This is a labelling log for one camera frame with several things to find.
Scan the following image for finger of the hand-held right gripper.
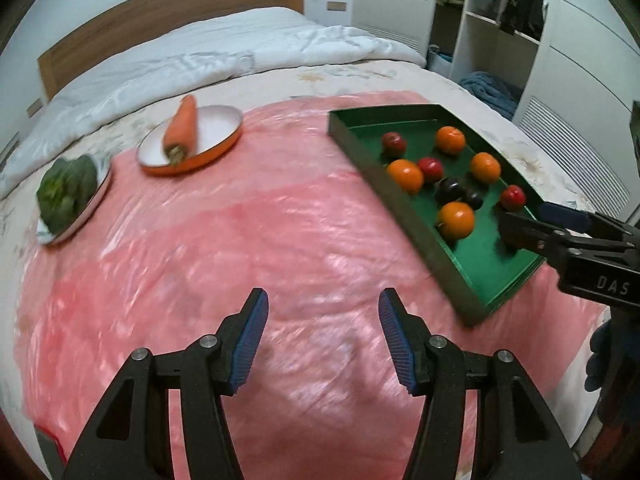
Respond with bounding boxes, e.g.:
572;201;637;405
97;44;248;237
500;211;568;261
540;201;640;246

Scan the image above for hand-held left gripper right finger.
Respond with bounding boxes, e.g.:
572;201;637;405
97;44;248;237
377;287;583;480

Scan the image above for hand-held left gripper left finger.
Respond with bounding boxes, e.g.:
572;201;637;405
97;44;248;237
62;287;271;480

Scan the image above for small red apple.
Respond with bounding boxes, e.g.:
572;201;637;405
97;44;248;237
382;132;407;157
498;185;527;212
417;157;444;183

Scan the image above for green tray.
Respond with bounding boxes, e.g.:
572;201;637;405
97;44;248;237
327;104;548;328

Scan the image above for orange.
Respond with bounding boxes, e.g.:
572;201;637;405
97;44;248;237
386;159;425;195
435;126;467;155
437;201;476;241
469;152;502;184

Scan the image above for person's right hand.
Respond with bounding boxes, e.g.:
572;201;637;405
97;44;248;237
585;319;615;396

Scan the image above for pink plastic sheet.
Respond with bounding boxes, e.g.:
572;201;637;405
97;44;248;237
10;90;608;480

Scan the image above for blue towel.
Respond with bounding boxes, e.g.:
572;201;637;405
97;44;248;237
457;72;523;121

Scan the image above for white bag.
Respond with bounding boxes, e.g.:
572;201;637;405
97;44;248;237
427;44;456;78

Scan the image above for orange rimmed plate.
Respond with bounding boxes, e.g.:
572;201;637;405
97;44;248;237
136;105;244;177

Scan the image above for white plate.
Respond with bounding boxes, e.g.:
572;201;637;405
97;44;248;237
36;157;112;246

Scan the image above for dark hanging clothes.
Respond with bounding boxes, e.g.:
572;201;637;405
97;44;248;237
500;0;551;41

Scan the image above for carrot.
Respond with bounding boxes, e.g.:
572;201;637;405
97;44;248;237
163;94;199;166

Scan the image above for smartphone with red case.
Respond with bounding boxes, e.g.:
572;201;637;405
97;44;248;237
32;422;68;468

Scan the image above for green leafy vegetable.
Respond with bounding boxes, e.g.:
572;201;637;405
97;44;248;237
36;155;98;235

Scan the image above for white duvet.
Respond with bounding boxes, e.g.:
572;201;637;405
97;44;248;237
0;6;428;201

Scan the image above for wooden headboard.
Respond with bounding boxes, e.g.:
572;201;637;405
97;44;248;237
37;0;306;103

